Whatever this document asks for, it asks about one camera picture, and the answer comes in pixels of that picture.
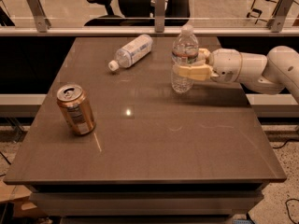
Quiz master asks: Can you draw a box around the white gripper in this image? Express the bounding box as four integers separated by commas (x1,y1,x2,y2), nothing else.
177,48,241,83

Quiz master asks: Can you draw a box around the clear bottle red label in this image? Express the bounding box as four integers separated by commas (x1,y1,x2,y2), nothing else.
171,24,199,94

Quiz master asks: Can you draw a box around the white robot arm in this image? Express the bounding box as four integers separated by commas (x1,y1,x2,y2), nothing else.
172,46,299,103

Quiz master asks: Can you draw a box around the clear bottle white label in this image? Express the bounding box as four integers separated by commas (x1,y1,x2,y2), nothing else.
108,35,153,72

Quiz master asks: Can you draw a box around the yellow black cart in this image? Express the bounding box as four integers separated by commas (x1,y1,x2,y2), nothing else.
246,0,279,21

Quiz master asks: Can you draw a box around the black office chair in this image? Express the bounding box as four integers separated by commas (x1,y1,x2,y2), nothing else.
85,0,190,26

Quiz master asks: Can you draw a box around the brown table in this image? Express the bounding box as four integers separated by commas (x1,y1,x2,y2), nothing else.
5,37,286,222

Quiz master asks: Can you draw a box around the gold soda can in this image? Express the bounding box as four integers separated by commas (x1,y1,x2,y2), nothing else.
57,84,95,135

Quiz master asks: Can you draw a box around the glass railing panel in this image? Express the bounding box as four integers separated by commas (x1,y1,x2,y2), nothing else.
0,0,299,30

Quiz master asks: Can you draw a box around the cardboard box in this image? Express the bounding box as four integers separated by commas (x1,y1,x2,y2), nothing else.
0,181,46,218

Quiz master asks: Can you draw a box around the middle metal rail bracket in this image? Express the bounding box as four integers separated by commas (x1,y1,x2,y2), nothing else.
154,0,165,33

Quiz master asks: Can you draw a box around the metal rail bracket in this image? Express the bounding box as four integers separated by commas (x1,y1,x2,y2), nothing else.
267,0,295,33
26,0,51,33
154,0,165,33

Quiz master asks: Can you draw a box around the right metal rail bracket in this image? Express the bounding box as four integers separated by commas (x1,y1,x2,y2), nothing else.
267,0,295,33

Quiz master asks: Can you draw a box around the left metal rail bracket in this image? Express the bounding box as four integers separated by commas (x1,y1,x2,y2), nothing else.
26,0,51,33

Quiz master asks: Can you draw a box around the black floor cable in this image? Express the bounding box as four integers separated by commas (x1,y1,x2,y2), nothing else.
284,197,299,224

